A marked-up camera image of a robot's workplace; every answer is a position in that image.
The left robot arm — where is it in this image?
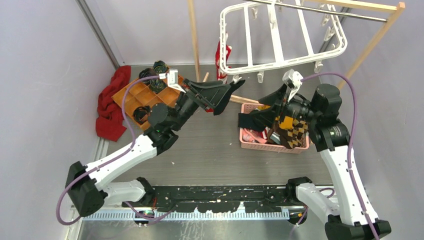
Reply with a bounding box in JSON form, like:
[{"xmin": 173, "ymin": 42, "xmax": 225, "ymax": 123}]
[{"xmin": 65, "ymin": 79, "xmax": 244, "ymax": 217}]

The pink sock in basket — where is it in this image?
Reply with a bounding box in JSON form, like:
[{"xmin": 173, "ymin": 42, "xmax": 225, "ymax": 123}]
[{"xmin": 241, "ymin": 128, "xmax": 268, "ymax": 144}]

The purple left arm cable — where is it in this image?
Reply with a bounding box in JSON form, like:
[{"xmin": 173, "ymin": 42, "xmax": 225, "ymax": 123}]
[{"xmin": 55, "ymin": 74, "xmax": 167, "ymax": 227}]

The dark sock in basket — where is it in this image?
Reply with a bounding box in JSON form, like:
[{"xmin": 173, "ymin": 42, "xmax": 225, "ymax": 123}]
[{"xmin": 237, "ymin": 113, "xmax": 267, "ymax": 132}]

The wooden clothes rack frame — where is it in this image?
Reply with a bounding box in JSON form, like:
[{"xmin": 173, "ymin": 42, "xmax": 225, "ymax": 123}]
[{"xmin": 187, "ymin": 0, "xmax": 407, "ymax": 105}]

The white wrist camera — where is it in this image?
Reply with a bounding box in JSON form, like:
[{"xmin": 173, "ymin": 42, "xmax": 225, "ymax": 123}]
[
  {"xmin": 158, "ymin": 68, "xmax": 186, "ymax": 93},
  {"xmin": 282, "ymin": 69, "xmax": 303, "ymax": 102}
]

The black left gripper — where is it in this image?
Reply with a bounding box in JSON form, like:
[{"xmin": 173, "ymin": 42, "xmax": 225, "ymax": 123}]
[{"xmin": 170, "ymin": 78, "xmax": 230, "ymax": 132}]

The brown yellow argyle sock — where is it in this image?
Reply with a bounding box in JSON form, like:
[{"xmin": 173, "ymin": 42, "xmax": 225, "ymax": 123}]
[{"xmin": 267, "ymin": 116, "xmax": 308, "ymax": 149}]

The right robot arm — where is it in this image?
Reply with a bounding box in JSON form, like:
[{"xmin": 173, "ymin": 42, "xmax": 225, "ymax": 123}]
[{"xmin": 246, "ymin": 83, "xmax": 392, "ymax": 240}]

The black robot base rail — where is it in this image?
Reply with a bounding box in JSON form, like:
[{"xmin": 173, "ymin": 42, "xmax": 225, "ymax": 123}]
[{"xmin": 120, "ymin": 184, "xmax": 312, "ymax": 215}]

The red santa christmas sock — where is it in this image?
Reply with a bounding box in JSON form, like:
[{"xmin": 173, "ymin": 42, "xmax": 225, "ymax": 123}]
[{"xmin": 215, "ymin": 40, "xmax": 233, "ymax": 80}]

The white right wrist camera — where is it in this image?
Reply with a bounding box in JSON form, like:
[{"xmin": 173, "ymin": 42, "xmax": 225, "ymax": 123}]
[{"xmin": 282, "ymin": 69, "xmax": 303, "ymax": 102}]

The black sock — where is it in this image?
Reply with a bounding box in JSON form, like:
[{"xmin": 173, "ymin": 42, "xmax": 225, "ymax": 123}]
[{"xmin": 213, "ymin": 79, "xmax": 246, "ymax": 116}]

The metal hanger rod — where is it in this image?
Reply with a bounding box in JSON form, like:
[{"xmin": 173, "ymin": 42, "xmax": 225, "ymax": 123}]
[{"xmin": 246, "ymin": 0, "xmax": 388, "ymax": 23}]

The pink laundry basket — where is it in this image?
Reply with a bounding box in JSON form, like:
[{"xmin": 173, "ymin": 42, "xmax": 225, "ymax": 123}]
[{"xmin": 239, "ymin": 102, "xmax": 311, "ymax": 155}]

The red cloth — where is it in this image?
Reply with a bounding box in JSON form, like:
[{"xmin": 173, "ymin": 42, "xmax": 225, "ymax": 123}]
[{"xmin": 95, "ymin": 65, "xmax": 131, "ymax": 142}]

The rolled dark patterned sock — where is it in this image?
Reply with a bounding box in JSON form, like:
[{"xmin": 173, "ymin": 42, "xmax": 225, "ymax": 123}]
[
  {"xmin": 132, "ymin": 105, "xmax": 151, "ymax": 125},
  {"xmin": 152, "ymin": 60, "xmax": 169, "ymax": 75},
  {"xmin": 149, "ymin": 78, "xmax": 167, "ymax": 94},
  {"xmin": 138, "ymin": 68, "xmax": 157, "ymax": 79}
]

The white clip sock hanger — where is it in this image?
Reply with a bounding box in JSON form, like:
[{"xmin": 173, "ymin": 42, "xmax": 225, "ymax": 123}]
[{"xmin": 215, "ymin": 0, "xmax": 348, "ymax": 83}]

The orange wooden compartment tray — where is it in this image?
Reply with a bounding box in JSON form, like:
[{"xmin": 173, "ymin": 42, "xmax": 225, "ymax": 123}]
[{"xmin": 112, "ymin": 77, "xmax": 180, "ymax": 130}]

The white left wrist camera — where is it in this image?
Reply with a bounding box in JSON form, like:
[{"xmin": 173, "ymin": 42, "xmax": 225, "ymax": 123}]
[{"xmin": 158, "ymin": 68, "xmax": 186, "ymax": 93}]

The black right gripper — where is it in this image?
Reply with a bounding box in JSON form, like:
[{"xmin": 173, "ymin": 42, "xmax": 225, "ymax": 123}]
[{"xmin": 251, "ymin": 82, "xmax": 320, "ymax": 128}]

